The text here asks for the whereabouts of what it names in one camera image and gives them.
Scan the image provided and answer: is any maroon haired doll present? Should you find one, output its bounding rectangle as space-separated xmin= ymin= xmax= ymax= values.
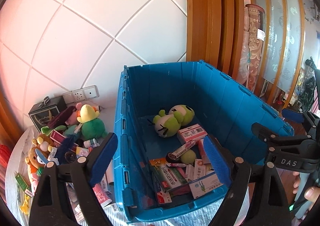
xmin=48 ymin=102 xmax=82 ymax=129

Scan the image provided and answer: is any yellow toy figure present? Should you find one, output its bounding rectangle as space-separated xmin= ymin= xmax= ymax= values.
xmin=20 ymin=194 xmax=31 ymax=215

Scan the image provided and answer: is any pink white carton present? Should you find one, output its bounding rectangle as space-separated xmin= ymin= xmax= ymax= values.
xmin=177 ymin=124 xmax=207 ymax=144

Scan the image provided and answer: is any red green toothpaste box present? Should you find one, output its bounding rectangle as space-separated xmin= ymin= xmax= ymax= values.
xmin=149 ymin=158 xmax=190 ymax=205

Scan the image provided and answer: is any yellow and green duck plush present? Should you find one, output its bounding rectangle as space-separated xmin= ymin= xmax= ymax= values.
xmin=77 ymin=104 xmax=107 ymax=140

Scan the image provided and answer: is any brown bear plush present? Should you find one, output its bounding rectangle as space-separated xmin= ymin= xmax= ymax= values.
xmin=25 ymin=133 xmax=54 ymax=182

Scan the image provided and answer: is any red bag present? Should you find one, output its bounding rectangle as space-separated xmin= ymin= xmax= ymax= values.
xmin=0 ymin=144 xmax=11 ymax=168

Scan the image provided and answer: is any pink flower tissue pack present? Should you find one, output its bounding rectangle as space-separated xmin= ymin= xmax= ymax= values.
xmin=93 ymin=183 xmax=112 ymax=208

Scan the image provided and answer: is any person's right hand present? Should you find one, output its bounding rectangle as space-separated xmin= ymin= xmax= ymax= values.
xmin=292 ymin=171 xmax=320 ymax=203

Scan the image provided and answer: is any blue plastic storage crate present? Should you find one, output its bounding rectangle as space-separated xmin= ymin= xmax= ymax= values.
xmin=113 ymin=61 xmax=294 ymax=223

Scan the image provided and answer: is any dark gift box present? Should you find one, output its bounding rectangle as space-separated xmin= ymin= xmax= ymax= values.
xmin=28 ymin=96 xmax=67 ymax=132

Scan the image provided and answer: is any green tall carton box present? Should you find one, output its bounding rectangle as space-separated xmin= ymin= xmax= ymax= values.
xmin=15 ymin=172 xmax=33 ymax=197

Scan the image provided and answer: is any green frog plush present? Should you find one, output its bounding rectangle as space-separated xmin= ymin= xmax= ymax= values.
xmin=148 ymin=105 xmax=195 ymax=138

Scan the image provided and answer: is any dark brown jar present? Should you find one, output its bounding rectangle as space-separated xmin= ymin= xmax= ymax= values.
xmin=65 ymin=151 xmax=77 ymax=164

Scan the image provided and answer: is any white green medicine box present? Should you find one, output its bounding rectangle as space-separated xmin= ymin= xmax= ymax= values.
xmin=189 ymin=172 xmax=223 ymax=199

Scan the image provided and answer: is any rolled patterned carpet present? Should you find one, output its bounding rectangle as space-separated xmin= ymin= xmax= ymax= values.
xmin=236 ymin=4 xmax=265 ymax=91

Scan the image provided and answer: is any white wall socket panel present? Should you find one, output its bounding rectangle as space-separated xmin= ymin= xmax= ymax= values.
xmin=62 ymin=85 xmax=99 ymax=104

